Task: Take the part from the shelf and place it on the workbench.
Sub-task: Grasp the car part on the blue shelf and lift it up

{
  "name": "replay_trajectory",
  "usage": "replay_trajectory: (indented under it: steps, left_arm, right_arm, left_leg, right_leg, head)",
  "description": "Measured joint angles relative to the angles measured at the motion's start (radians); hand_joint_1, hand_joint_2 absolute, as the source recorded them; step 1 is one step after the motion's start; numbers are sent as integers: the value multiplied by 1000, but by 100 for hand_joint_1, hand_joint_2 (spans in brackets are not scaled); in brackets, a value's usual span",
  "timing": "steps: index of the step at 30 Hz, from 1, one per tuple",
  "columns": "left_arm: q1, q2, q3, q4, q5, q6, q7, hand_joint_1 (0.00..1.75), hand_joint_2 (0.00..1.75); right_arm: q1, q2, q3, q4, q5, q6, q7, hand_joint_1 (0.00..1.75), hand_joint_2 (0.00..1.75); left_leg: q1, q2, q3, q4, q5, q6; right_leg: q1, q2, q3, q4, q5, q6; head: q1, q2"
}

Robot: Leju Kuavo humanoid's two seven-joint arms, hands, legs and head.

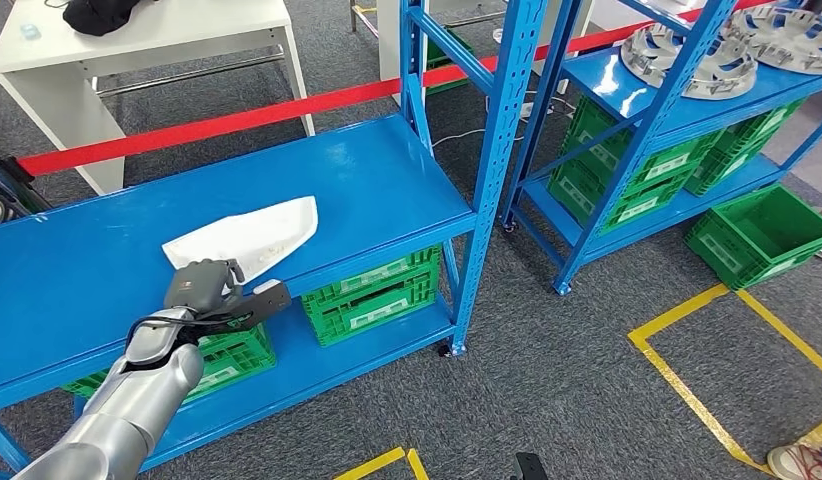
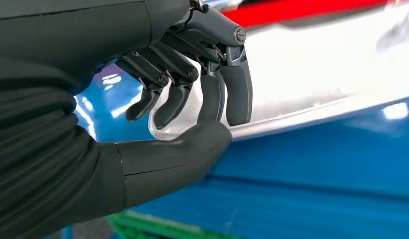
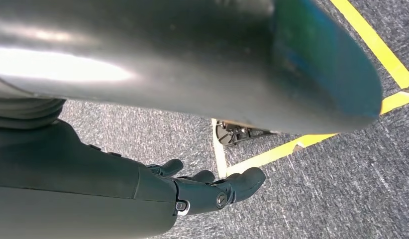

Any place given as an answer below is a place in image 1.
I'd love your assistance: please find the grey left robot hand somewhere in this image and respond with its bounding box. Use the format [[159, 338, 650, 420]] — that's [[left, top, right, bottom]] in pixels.
[[164, 258, 247, 313]]

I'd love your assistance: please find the yellow floor tape square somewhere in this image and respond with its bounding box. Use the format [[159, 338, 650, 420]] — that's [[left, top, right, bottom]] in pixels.
[[627, 281, 822, 475], [331, 447, 431, 480]]

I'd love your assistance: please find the black stanchion post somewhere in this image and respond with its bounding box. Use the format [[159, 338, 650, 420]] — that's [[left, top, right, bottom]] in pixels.
[[0, 154, 53, 223]]

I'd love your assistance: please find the white red-laced sneaker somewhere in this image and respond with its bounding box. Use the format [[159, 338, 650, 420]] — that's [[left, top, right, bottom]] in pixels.
[[766, 442, 822, 480]]

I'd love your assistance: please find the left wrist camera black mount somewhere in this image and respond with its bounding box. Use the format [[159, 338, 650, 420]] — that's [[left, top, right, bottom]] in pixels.
[[198, 279, 293, 333]]

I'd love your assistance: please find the white curved plastic part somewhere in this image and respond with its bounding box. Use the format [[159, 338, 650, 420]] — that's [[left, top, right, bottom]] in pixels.
[[161, 195, 320, 286]]

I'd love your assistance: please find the white power cable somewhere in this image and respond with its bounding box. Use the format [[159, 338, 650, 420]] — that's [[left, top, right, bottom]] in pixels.
[[429, 124, 525, 148]]

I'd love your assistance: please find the black robot bracket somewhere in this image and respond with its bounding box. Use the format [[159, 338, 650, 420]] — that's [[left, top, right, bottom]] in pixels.
[[510, 451, 550, 480]]

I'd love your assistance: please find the silver finned metal disc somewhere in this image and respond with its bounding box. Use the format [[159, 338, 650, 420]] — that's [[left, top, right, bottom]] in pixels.
[[620, 23, 760, 101], [722, 5, 822, 75]]

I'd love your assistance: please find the green folded plastic crate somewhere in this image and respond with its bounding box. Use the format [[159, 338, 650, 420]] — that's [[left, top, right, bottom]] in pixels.
[[306, 278, 440, 348], [424, 26, 475, 94], [185, 347, 278, 405], [715, 97, 804, 157], [563, 95, 724, 190], [683, 135, 767, 197], [61, 323, 274, 400], [301, 245, 442, 313], [546, 155, 691, 233]]

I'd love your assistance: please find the black cloth bundle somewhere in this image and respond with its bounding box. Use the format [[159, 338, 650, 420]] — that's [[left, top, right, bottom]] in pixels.
[[61, 0, 144, 36]]

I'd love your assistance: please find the red barrier belt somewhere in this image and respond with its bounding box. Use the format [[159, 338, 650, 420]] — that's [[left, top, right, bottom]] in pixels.
[[16, 0, 770, 179]]

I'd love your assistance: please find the open green plastic crate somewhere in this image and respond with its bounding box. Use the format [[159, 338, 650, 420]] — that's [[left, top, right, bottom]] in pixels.
[[683, 183, 822, 291]]

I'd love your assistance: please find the blue metal shelf rack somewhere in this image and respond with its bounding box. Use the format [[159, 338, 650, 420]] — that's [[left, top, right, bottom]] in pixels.
[[0, 0, 550, 480], [500, 0, 822, 296]]

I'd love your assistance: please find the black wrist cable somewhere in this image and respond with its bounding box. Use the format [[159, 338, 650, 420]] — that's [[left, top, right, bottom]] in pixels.
[[122, 311, 237, 364]]

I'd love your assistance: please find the white table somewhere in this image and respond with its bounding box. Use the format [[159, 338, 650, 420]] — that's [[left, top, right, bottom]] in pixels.
[[0, 0, 318, 197]]

